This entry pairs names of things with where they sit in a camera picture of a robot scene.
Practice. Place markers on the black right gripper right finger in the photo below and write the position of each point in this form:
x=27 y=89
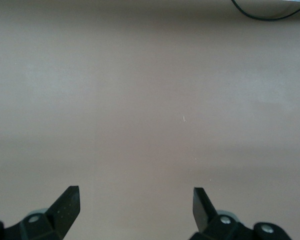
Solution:
x=205 y=215

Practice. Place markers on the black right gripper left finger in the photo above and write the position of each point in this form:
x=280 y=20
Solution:
x=62 y=212

